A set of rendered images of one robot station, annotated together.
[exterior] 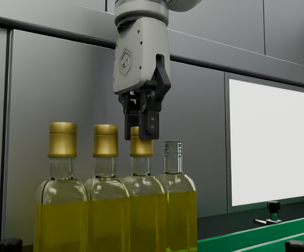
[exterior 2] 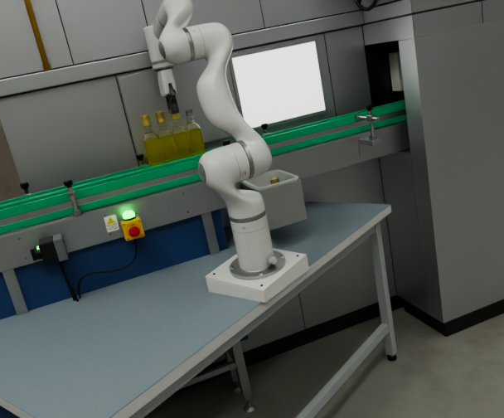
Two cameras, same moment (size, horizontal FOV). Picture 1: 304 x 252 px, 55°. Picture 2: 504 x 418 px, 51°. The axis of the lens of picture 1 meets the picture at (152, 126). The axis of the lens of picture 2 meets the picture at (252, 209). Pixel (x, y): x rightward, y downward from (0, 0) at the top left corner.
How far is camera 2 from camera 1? 176 cm
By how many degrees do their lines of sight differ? 26
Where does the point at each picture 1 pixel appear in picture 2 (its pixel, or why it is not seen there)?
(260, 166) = (264, 103)
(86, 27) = (145, 62)
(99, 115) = (161, 101)
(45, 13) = (127, 64)
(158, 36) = (167, 76)
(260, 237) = not seen: hidden behind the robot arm
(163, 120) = (193, 94)
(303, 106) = (300, 54)
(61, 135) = (144, 119)
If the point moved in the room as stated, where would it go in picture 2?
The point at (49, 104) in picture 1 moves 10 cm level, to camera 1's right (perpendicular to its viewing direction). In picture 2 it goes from (139, 103) to (162, 99)
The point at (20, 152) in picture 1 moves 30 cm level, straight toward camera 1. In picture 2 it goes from (134, 124) to (134, 132)
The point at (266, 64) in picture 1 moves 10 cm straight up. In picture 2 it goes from (262, 36) to (258, 12)
